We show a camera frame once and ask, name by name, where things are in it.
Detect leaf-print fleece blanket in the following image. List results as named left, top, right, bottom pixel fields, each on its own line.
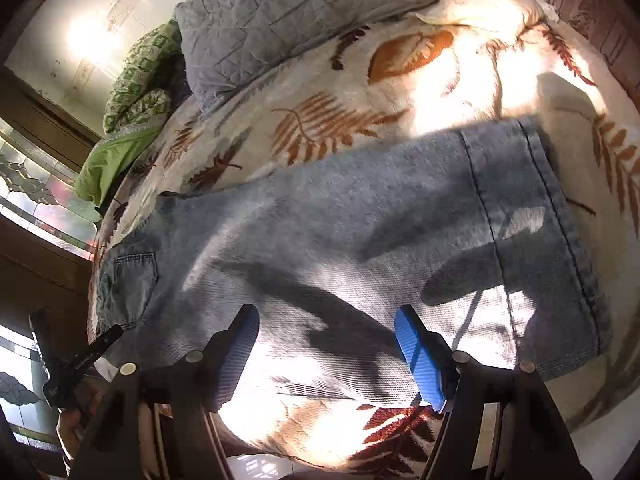
left=87, top=0, right=640, bottom=480

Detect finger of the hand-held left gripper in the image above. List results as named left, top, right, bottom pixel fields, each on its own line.
left=72, top=324, right=124, bottom=368
left=29, top=310, right=55, bottom=363

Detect pink striped headboard cushion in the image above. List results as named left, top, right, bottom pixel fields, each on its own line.
left=515, top=0, right=640, bottom=106

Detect dark cloth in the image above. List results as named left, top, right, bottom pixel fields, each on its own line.
left=164, top=50, right=195, bottom=108

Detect grey quilted pillow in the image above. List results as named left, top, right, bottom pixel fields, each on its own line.
left=175, top=0, right=501, bottom=112

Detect green patterned quilt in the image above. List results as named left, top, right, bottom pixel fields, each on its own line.
left=75, top=20, right=184, bottom=211

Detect stained glass window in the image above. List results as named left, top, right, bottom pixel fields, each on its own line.
left=0, top=120, right=101, bottom=261

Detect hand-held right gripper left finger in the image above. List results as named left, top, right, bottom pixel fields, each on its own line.
left=67, top=304, right=261, bottom=480

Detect blue denim pants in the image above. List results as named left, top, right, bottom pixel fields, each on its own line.
left=92, top=115, right=614, bottom=411

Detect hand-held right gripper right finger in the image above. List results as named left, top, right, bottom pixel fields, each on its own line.
left=394, top=305, right=593, bottom=480

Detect person's left hand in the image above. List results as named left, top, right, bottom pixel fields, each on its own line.
left=55, top=382, right=103, bottom=461

